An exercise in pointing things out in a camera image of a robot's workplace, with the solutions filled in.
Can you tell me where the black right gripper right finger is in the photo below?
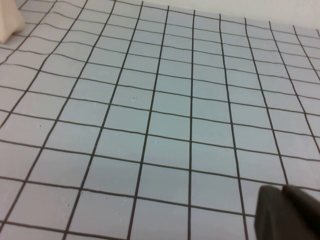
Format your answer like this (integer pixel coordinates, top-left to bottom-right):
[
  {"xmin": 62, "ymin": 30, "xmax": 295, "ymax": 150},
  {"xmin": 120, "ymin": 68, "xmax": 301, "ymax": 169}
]
[{"xmin": 272, "ymin": 184, "xmax": 320, "ymax": 240}]

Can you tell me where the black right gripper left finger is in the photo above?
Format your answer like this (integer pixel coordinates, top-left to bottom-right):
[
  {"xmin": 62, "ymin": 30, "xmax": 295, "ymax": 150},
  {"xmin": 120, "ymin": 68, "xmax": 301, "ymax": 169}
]
[{"xmin": 253, "ymin": 184, "xmax": 289, "ymax": 240}]

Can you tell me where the cream canvas pencil case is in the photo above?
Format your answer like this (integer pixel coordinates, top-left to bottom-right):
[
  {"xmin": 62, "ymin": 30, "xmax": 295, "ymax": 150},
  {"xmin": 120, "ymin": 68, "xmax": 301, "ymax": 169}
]
[{"xmin": 0, "ymin": 0, "xmax": 26, "ymax": 44}]

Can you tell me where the blue-grey checked tablecloth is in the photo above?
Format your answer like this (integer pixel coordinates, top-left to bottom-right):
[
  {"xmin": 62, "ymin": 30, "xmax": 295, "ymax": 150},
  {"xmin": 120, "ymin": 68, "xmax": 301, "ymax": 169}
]
[{"xmin": 0, "ymin": 0, "xmax": 320, "ymax": 240}]

